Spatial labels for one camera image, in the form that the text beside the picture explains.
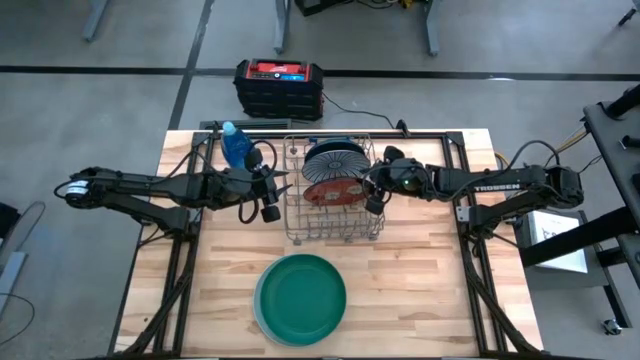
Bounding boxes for red black power station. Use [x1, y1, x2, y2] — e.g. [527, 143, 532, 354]
[233, 58, 325, 122]

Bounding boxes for blue white striped plate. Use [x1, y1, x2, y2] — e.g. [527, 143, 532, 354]
[301, 148, 371, 185]

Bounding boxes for black grille bar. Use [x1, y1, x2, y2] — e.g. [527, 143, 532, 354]
[199, 118, 292, 132]

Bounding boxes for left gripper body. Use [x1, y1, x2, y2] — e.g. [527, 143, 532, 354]
[214, 167, 279, 206]

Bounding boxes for black aluminium table frame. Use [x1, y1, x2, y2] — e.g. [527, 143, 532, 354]
[107, 128, 539, 359]

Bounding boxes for grey stand base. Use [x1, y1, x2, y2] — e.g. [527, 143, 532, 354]
[0, 200, 47, 316]

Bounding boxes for grey wire dish rack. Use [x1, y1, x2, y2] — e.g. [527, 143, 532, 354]
[282, 132, 386, 247]

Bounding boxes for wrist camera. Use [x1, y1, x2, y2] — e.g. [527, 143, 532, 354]
[364, 192, 388, 217]
[259, 203, 283, 224]

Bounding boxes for pale blue plate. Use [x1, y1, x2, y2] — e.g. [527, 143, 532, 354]
[252, 255, 321, 350]

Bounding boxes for green deep plate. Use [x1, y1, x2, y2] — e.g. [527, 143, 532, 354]
[258, 253, 348, 347]

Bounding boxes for black chair leg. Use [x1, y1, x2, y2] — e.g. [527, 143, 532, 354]
[617, 0, 640, 27]

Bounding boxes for black metal stand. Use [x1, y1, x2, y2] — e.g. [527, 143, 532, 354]
[519, 82, 640, 329]

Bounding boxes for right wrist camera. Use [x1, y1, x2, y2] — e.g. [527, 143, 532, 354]
[364, 192, 388, 217]

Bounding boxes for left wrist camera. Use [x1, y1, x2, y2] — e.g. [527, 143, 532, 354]
[259, 203, 283, 224]

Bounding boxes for black computer tower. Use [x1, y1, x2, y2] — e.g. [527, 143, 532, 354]
[293, 0, 354, 17]

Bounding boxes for white box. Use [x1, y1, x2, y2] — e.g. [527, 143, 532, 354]
[527, 209, 590, 275]

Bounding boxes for blue dish soap bottle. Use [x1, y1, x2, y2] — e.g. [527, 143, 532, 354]
[220, 120, 257, 171]

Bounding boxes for red daisy plate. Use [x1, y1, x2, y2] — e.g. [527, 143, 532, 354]
[302, 178, 370, 207]

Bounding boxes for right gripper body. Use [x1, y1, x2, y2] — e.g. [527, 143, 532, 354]
[372, 157, 434, 195]

